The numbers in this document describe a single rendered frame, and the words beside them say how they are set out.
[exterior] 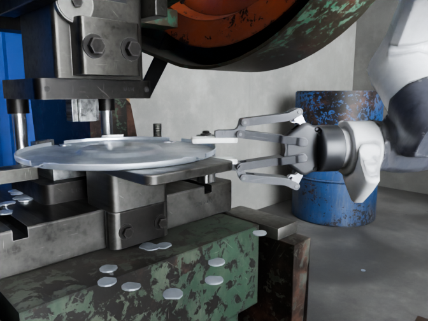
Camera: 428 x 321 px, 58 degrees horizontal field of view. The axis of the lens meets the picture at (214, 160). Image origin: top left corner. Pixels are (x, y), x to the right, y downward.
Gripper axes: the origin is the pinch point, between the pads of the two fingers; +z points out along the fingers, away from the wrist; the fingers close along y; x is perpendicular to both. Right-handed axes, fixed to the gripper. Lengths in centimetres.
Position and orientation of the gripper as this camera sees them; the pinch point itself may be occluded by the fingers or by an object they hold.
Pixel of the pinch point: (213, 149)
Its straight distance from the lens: 60.8
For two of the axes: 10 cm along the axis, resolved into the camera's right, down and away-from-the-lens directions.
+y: 0.0, -9.8, -1.8
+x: 1.1, 1.7, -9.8
